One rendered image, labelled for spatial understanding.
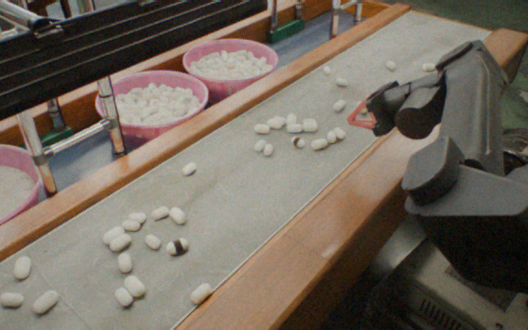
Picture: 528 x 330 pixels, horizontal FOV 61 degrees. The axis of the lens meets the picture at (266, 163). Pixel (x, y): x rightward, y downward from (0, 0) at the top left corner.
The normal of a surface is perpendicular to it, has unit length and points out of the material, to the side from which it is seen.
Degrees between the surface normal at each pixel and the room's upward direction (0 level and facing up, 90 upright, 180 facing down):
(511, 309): 0
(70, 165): 0
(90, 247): 0
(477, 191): 49
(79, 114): 90
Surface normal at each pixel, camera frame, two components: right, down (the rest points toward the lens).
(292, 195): 0.02, -0.79
